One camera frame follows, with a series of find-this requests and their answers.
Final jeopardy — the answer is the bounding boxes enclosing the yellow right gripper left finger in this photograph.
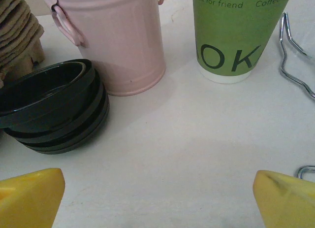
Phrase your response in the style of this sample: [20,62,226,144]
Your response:
[0,167,66,228]

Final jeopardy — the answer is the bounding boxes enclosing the metal wire tongs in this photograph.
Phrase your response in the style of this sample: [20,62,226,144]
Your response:
[280,12,315,183]

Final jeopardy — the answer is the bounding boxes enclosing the stacked brown pulp cup carriers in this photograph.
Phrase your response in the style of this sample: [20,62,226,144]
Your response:
[0,0,46,90]

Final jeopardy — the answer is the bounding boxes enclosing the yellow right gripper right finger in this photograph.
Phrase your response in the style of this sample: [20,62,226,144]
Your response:
[253,169,315,228]

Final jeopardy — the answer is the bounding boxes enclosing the green paper coffee cup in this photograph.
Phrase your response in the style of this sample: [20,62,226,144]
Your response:
[192,0,295,84]

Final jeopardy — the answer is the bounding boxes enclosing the pink metal bucket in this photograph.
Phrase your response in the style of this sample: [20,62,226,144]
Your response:
[44,0,166,96]

